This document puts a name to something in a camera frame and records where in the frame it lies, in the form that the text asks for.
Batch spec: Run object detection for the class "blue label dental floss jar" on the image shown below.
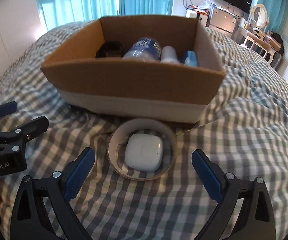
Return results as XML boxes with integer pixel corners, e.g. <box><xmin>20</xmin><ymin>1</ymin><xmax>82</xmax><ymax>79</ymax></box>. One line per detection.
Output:
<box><xmin>123</xmin><ymin>37</ymin><xmax>162</xmax><ymax>61</ymax></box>

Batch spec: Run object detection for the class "grey checkered bed quilt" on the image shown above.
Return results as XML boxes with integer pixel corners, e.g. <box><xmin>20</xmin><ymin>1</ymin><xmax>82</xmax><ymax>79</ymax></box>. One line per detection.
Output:
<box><xmin>0</xmin><ymin>22</ymin><xmax>288</xmax><ymax>239</ymax></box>

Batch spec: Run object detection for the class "white earbuds case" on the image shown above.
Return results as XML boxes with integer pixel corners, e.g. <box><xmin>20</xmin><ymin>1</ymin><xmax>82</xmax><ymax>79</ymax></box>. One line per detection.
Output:
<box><xmin>124</xmin><ymin>133</ymin><xmax>164</xmax><ymax>172</ymax></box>

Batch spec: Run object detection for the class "black hair clip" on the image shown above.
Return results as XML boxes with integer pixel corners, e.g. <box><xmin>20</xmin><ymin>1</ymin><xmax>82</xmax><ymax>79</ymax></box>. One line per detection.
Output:
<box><xmin>95</xmin><ymin>41</ymin><xmax>125</xmax><ymax>58</ymax></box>

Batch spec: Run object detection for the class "open brown cardboard box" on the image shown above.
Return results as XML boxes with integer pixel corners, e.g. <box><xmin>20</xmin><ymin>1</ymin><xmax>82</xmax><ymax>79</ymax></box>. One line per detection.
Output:
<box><xmin>41</xmin><ymin>15</ymin><xmax>226</xmax><ymax>124</ymax></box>

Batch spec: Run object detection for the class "white plastic bottle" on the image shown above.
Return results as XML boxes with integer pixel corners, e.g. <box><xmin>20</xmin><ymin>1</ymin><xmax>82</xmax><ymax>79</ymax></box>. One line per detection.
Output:
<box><xmin>161</xmin><ymin>46</ymin><xmax>179</xmax><ymax>64</ymax></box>

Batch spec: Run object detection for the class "blue white tissue pack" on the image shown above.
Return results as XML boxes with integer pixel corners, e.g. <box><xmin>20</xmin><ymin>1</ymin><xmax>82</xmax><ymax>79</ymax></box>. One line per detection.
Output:
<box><xmin>183</xmin><ymin>50</ymin><xmax>198</xmax><ymax>67</ymax></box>

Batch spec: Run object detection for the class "white dressing table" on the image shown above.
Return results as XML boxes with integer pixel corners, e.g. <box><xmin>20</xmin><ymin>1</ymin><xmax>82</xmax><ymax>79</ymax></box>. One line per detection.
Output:
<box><xmin>240</xmin><ymin>30</ymin><xmax>283</xmax><ymax>68</ymax></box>

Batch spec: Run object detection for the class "oval vanity mirror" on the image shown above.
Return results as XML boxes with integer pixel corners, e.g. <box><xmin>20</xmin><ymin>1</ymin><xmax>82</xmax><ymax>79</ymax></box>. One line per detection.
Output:
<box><xmin>251</xmin><ymin>3</ymin><xmax>269</xmax><ymax>29</ymax></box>

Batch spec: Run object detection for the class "silver mini fridge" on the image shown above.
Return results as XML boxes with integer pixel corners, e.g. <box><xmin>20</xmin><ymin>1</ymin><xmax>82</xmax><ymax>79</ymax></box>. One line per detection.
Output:
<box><xmin>208</xmin><ymin>7</ymin><xmax>237</xmax><ymax>37</ymax></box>

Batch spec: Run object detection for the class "white suitcase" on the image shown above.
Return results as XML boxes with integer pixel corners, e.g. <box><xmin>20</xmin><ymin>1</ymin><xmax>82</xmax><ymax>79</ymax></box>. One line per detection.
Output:
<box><xmin>185</xmin><ymin>8</ymin><xmax>208</xmax><ymax>27</ymax></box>

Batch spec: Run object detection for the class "teal side curtain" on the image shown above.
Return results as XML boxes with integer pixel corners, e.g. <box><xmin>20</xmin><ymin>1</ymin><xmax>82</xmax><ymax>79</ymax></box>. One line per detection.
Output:
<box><xmin>258</xmin><ymin>0</ymin><xmax>288</xmax><ymax>35</ymax></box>

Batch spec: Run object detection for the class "white tape ring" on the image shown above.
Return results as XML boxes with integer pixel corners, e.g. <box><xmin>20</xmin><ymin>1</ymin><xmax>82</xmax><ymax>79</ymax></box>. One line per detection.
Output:
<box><xmin>106</xmin><ymin>117</ymin><xmax>177</xmax><ymax>182</ymax></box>

